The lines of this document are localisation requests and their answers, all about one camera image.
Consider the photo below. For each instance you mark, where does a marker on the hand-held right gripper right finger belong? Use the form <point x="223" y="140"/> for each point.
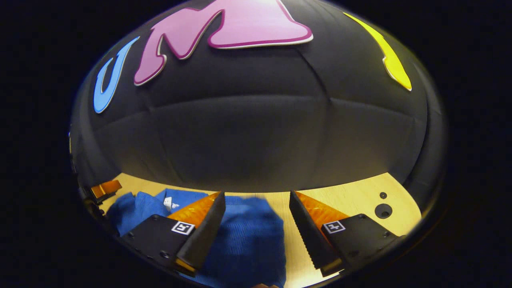
<point x="306" y="236"/>

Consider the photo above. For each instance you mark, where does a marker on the blue button shirt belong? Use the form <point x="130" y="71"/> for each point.
<point x="248" y="240"/>

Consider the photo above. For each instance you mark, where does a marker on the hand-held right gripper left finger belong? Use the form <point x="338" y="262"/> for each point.
<point x="208" y="236"/>

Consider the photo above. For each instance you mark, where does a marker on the black backdrop cloth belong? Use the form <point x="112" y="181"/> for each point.
<point x="248" y="132"/>

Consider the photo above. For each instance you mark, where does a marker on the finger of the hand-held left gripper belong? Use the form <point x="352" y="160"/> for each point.
<point x="106" y="188"/>

